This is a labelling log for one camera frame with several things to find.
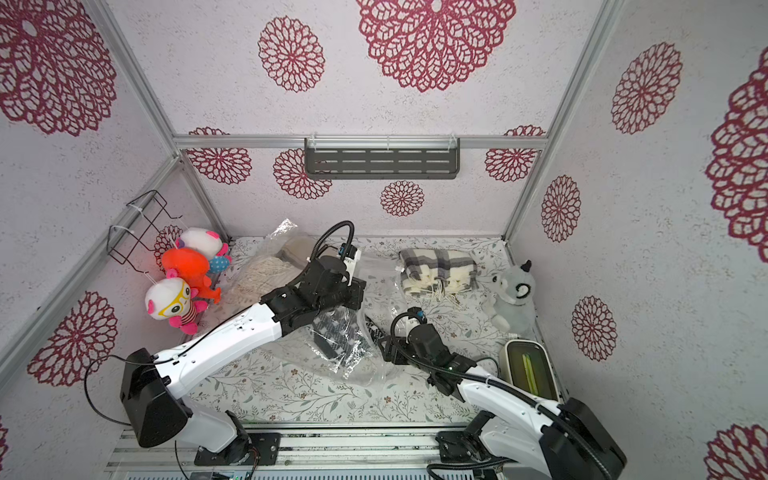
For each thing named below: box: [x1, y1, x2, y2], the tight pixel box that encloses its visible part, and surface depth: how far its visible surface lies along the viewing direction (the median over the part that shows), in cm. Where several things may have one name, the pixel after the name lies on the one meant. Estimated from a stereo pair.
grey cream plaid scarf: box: [398, 248, 480, 304], surface depth 105 cm
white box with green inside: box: [498, 339, 561, 402], surface depth 84 cm
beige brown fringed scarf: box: [277, 235, 316, 266], surface depth 109 cm
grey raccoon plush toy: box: [490, 259, 538, 339], surface depth 88 cm
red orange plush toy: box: [162, 247, 222, 303], surface depth 91 cm
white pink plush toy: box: [176, 228, 232, 274], surface depth 98 cm
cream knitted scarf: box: [224, 255, 303, 309], surface depth 100 cm
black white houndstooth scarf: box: [312, 307, 365, 368], surface depth 87 cm
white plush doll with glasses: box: [144, 277, 208, 336], surface depth 83 cm
